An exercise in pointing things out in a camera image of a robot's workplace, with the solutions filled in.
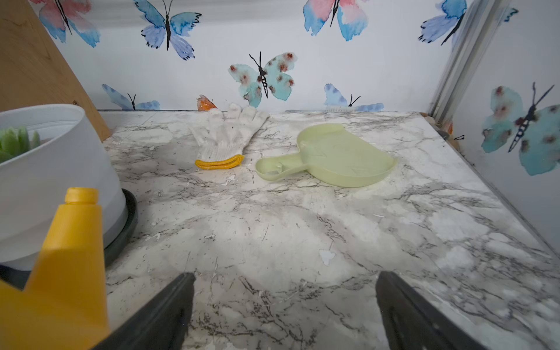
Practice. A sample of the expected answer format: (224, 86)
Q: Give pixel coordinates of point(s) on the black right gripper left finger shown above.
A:
(162, 323)

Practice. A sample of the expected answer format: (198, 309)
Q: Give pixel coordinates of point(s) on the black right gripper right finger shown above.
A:
(411, 322)

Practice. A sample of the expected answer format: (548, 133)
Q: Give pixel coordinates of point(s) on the yellow plastic watering can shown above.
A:
(63, 304)

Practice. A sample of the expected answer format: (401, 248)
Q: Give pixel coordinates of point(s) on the white pot green succulent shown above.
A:
(34, 184)

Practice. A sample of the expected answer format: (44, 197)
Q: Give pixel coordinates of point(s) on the dark green pot saucer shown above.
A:
(18, 278)

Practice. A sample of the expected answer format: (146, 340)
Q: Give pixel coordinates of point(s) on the white knit work glove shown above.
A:
(223, 136)

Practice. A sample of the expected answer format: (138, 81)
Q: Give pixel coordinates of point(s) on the wooden desktop shelf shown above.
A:
(33, 71)

